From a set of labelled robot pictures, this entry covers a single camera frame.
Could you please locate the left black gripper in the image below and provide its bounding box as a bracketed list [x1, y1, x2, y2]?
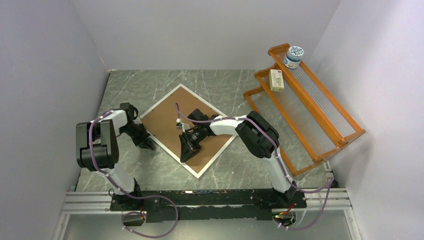
[119, 123, 155, 151]

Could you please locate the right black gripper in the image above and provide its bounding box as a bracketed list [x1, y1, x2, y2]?
[180, 126, 207, 163]

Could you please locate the white picture frame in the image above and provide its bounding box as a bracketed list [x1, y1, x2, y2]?
[139, 83, 238, 180]

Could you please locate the brown backing board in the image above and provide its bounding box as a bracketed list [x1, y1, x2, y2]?
[143, 87, 235, 174]

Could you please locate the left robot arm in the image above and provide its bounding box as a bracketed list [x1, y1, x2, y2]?
[75, 102, 155, 211]

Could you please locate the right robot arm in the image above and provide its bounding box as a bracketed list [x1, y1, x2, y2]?
[176, 109, 297, 208]

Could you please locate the small cream box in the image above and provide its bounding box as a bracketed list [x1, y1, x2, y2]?
[268, 69, 285, 92]

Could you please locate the orange wooden shelf rack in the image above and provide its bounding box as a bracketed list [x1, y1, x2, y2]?
[243, 43, 366, 176]

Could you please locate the blue white round jar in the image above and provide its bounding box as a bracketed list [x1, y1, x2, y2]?
[283, 46, 305, 69]

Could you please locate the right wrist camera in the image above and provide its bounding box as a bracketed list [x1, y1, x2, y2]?
[176, 122, 191, 132]

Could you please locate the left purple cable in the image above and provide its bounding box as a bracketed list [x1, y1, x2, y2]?
[88, 111, 180, 239]

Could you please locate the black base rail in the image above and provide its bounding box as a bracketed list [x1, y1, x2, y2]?
[109, 185, 307, 223]

